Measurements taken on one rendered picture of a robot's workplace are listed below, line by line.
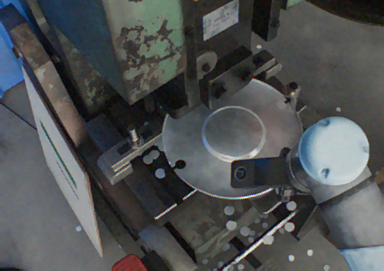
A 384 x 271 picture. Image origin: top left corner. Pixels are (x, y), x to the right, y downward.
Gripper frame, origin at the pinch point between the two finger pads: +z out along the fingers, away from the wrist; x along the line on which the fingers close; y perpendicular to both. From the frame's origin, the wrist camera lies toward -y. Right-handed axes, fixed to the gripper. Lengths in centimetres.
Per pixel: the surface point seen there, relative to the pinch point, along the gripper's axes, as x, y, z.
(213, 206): -4.9, -12.0, 14.2
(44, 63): 24, -52, 3
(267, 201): -4.0, -1.7, 0.2
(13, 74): 54, -116, 93
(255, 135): 9.4, -4.4, 4.0
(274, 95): 19.3, 0.1, 8.0
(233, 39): 21.5, -9.6, -14.3
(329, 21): 100, 45, 118
